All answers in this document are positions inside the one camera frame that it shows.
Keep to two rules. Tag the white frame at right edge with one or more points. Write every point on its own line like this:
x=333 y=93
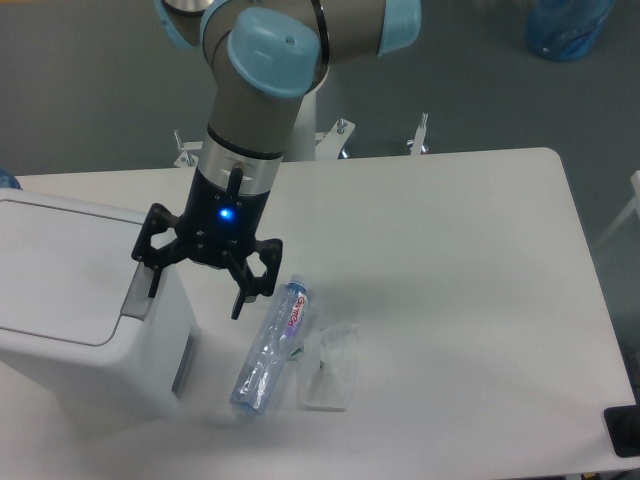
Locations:
x=630 y=209

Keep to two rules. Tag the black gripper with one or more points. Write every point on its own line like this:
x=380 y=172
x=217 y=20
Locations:
x=222 y=225

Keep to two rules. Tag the grey lid push button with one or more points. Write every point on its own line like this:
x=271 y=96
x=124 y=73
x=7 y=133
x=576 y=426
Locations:
x=137 y=301

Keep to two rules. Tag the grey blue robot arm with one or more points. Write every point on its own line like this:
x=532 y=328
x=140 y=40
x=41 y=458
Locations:
x=265 y=57

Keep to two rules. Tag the clear crumpled plastic bag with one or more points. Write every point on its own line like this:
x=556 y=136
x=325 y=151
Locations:
x=327 y=368

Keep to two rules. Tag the blue water jug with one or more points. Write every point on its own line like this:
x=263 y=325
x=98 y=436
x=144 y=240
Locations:
x=565 y=30

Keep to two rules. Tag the blue object at left edge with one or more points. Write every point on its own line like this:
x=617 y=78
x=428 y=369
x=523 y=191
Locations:
x=9 y=181

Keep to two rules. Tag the white trash can lid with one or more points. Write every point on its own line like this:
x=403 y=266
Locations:
x=65 y=274

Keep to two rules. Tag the white trash can body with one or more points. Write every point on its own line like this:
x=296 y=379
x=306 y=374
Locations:
x=142 y=367

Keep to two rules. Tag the clear plastic water bottle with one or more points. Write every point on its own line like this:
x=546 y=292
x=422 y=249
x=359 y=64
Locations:
x=272 y=347

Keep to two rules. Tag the black device at table edge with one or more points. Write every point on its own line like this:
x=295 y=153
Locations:
x=623 y=426

